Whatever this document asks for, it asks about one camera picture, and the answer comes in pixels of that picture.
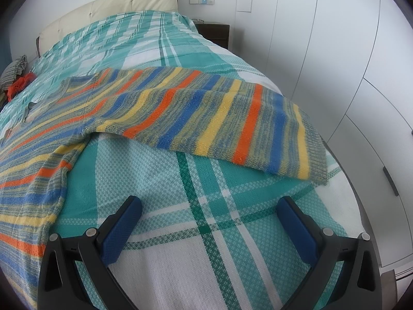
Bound red cloth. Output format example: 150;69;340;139
7;73;36;101

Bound striped knit sweater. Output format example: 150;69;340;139
0;67;329;310

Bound cream padded headboard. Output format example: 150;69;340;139
35;0;179;59

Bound grey striped cloth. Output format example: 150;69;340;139
0;55;29;91

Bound white wardrobe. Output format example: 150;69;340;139
235;0;413;268

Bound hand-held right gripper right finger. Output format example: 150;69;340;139
277;196;381;310

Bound black wardrobe handle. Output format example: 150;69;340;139
382;166;399;197

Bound green plaid blanket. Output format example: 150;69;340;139
0;10;359;310

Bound dark wooden nightstand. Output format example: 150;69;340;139
195;22;230;50

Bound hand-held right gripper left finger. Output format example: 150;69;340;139
37;195;144;310

